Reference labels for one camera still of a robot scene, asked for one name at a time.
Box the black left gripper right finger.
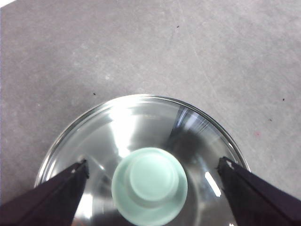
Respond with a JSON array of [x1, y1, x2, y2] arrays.
[[216, 156, 301, 226]]

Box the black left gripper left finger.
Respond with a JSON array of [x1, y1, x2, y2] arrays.
[[0, 159, 90, 226]]

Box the glass lid with mint knob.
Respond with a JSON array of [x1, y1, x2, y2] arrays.
[[34, 94, 251, 226]]

